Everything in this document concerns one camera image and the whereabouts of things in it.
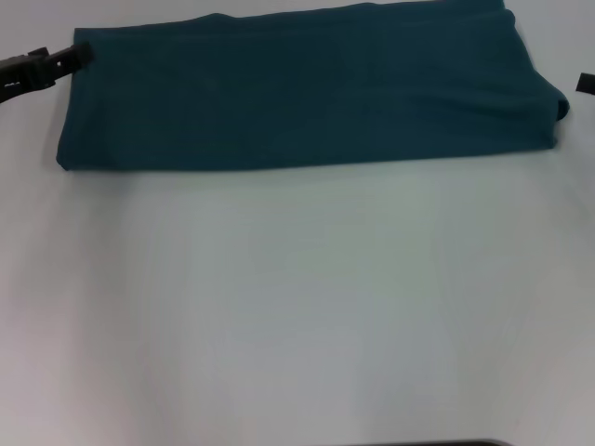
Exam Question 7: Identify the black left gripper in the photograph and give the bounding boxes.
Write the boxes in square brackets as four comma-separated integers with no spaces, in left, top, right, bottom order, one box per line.
[0,42,94,104]

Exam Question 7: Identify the teal T-shirt with FREE print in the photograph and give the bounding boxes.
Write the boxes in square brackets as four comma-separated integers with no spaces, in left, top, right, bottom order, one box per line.
[55,0,571,174]

